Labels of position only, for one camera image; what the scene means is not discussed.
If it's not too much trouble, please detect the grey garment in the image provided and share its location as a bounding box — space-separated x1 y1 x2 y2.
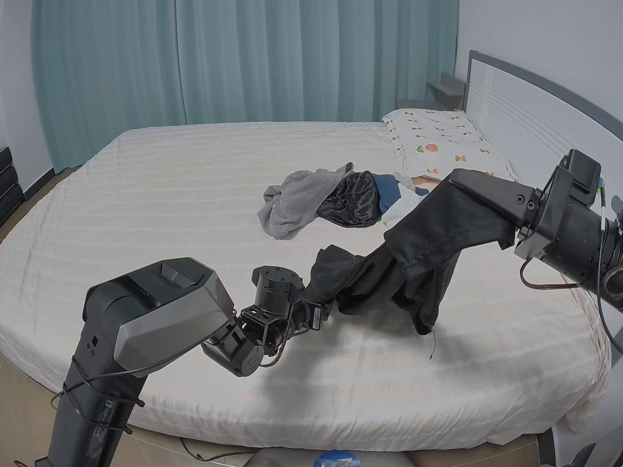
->
258 162 355 240

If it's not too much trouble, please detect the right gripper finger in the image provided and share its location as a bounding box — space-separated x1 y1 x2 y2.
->
447 168 542 228

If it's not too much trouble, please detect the white garment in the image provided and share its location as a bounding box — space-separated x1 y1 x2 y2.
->
382 171 429 228

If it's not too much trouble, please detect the dark blue garment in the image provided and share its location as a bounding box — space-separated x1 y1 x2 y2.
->
372 173 403 213

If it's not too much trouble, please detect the black shiny garment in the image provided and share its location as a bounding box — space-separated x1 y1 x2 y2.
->
316 171 383 229

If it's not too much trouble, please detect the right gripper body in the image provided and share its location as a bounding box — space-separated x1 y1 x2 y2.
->
514 166 610 289

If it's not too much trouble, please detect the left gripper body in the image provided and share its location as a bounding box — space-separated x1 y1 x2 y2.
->
293 301 337 332

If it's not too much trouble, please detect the bed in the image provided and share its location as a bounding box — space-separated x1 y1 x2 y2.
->
0 49 623 449

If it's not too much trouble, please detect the blue-green curtain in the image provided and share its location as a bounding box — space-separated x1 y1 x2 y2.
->
175 0 460 124
31 0 188 174

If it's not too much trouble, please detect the black cable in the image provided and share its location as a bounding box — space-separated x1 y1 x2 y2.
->
519 260 584 292
179 436 255 464

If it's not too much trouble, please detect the black chest of drawers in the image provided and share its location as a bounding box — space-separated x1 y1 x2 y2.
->
0 146 24 227

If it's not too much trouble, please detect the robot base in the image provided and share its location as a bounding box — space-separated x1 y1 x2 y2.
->
253 448 409 467

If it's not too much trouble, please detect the white printed pillow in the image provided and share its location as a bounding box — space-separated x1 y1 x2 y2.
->
382 109 518 184

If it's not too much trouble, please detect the grey bedside table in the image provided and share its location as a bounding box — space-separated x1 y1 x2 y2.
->
397 72 467 112

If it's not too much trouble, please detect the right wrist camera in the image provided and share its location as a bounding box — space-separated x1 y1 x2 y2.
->
557 149 604 209

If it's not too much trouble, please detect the black T-shirt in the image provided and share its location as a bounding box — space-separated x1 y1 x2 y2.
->
309 182 517 361

